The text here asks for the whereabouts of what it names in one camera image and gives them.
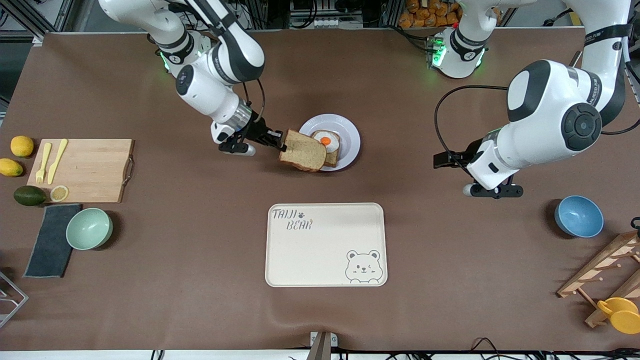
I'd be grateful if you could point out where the plain bread slice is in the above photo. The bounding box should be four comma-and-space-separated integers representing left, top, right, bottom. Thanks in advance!
278, 129, 328, 173

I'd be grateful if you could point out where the fried egg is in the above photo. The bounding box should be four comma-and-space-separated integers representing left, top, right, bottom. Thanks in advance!
320, 133, 341, 155

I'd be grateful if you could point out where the pale round plate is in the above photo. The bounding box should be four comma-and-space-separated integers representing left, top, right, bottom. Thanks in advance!
296, 114, 361, 172

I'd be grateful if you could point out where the brown table mat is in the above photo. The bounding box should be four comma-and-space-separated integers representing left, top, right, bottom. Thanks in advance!
0, 27, 640, 353

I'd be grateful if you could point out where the blue bowl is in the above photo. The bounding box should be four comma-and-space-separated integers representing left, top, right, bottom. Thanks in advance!
554, 195, 605, 239

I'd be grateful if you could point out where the cream bear print tray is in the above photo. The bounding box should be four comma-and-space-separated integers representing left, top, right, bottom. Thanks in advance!
264, 202, 389, 288

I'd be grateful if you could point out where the orange snack bag pile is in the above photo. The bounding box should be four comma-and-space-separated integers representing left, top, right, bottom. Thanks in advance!
398, 0, 461, 28

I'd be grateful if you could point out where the wooden drying rack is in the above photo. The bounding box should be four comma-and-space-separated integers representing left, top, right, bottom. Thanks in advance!
556, 230, 640, 329

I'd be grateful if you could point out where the wooden cutting board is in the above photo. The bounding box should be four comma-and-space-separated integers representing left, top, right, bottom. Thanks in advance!
26, 139, 136, 204

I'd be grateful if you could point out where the mint green bowl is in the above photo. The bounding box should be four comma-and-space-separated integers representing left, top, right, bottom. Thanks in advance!
66, 207, 114, 251

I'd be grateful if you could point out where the yellow plastic knife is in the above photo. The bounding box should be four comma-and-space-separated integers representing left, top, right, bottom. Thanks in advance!
47, 139, 69, 185

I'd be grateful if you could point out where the yellow cup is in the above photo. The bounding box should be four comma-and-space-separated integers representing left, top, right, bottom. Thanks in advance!
596, 297, 640, 335

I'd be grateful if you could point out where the yellow plastic fork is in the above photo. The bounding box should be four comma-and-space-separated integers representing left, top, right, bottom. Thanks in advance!
35, 142, 53, 185

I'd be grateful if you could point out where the round yellow lemon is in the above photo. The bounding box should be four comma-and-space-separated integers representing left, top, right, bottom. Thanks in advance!
10, 136, 35, 158

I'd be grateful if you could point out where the green avocado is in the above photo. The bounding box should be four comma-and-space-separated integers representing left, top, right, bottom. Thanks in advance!
13, 185, 47, 207

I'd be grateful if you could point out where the dark grey cloth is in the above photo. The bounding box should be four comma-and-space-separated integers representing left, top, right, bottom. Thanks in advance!
23, 203, 82, 279

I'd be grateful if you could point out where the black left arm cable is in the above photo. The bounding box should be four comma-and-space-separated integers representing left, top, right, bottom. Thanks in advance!
433, 85, 509, 176

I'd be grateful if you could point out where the grey metal bracket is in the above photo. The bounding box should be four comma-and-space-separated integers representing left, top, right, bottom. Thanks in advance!
306, 331, 339, 360

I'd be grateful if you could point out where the aluminium cell frame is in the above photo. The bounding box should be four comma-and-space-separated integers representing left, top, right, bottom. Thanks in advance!
10, 0, 76, 43

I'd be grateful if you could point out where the white wire rack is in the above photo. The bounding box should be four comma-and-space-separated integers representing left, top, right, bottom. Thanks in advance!
0, 270, 29, 329

